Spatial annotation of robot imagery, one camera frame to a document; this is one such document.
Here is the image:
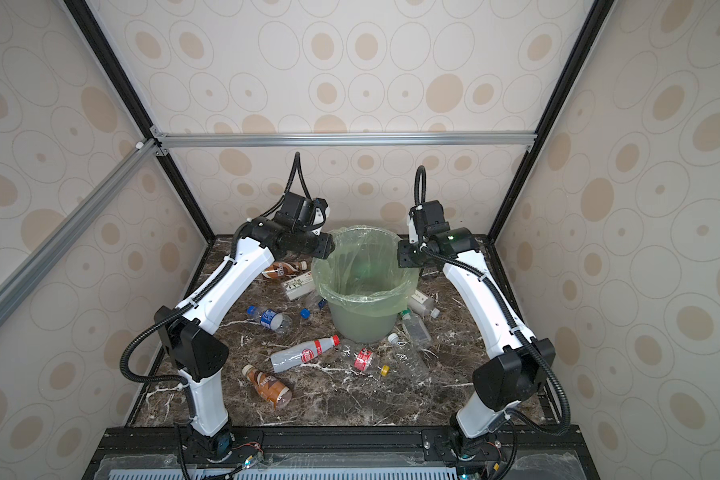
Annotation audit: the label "green mesh bin with liner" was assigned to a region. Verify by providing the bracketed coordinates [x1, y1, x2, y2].
[311, 225, 419, 344]

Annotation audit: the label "clear bottle green cap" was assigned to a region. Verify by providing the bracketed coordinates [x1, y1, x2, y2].
[401, 309, 432, 350]

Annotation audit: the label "clear ribbed bottle white cap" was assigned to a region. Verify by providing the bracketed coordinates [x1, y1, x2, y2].
[386, 333, 430, 387]

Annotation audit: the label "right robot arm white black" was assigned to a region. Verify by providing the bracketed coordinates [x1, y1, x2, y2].
[398, 200, 555, 439]

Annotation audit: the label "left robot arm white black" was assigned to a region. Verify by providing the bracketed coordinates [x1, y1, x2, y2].
[155, 193, 335, 437]

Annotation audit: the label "brown Nescafe bottle near bin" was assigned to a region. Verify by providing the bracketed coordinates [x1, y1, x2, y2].
[261, 261, 310, 280]

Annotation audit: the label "white floral label bottle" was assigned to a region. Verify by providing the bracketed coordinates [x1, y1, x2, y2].
[282, 271, 315, 301]

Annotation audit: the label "square matcha label bottle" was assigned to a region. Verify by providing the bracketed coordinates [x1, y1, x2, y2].
[408, 290, 440, 318]

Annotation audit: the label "clear bottle blue cap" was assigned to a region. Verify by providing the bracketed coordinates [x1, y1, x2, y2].
[299, 296, 327, 319]

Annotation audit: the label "small blue label water bottle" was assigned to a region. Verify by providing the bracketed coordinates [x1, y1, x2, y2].
[246, 306, 292, 334]

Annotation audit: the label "white bottle red cap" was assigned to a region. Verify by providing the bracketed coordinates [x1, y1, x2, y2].
[270, 335, 341, 373]

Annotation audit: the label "clear cola bottle yellow cap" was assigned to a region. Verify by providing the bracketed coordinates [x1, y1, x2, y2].
[341, 345, 390, 378]

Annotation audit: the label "brown Nescafe bottle front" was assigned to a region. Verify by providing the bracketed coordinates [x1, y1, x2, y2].
[242, 364, 293, 410]

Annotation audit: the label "horizontal aluminium rail back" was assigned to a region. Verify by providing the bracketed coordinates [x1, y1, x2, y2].
[156, 131, 537, 148]

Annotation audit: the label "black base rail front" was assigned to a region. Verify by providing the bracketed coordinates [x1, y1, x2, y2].
[83, 426, 599, 479]

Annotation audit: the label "diagonal aluminium rail left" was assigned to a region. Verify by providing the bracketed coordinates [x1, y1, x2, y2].
[0, 139, 158, 327]

